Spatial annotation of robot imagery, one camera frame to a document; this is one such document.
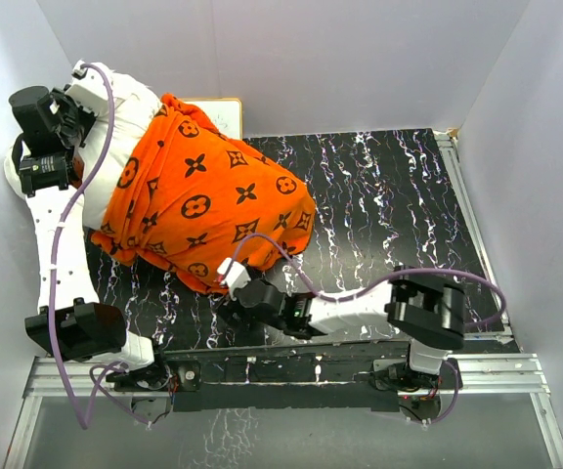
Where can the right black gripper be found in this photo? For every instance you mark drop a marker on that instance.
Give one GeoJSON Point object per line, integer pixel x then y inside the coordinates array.
{"type": "Point", "coordinates": [228, 308]}

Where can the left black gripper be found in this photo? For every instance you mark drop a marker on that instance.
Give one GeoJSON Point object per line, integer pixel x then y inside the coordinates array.
{"type": "Point", "coordinates": [63, 101]}

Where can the white pillow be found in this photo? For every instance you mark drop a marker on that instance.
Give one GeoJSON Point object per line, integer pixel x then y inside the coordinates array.
{"type": "Point", "coordinates": [135, 107]}

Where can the orange patterned pillowcase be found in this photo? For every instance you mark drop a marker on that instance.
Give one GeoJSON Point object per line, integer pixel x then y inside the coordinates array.
{"type": "Point", "coordinates": [189, 197]}

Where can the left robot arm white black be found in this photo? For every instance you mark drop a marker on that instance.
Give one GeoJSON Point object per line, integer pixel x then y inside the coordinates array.
{"type": "Point", "coordinates": [70, 321]}

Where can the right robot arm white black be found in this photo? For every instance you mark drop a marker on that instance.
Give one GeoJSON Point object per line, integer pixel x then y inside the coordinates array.
{"type": "Point", "coordinates": [428, 308]}

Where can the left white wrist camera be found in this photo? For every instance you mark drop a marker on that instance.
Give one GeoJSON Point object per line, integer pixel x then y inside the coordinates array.
{"type": "Point", "coordinates": [90, 87]}

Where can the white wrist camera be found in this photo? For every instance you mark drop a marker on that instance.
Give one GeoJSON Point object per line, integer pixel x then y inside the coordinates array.
{"type": "Point", "coordinates": [233, 276]}
{"type": "Point", "coordinates": [90, 87]}

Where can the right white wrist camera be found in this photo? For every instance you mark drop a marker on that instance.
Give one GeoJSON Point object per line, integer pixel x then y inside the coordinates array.
{"type": "Point", "coordinates": [233, 276]}

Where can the small whiteboard yellow frame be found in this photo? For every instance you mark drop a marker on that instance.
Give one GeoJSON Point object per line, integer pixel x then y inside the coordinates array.
{"type": "Point", "coordinates": [225, 114]}

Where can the aluminium frame rail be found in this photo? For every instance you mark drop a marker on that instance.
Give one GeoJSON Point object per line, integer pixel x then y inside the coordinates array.
{"type": "Point", "coordinates": [488, 411]}

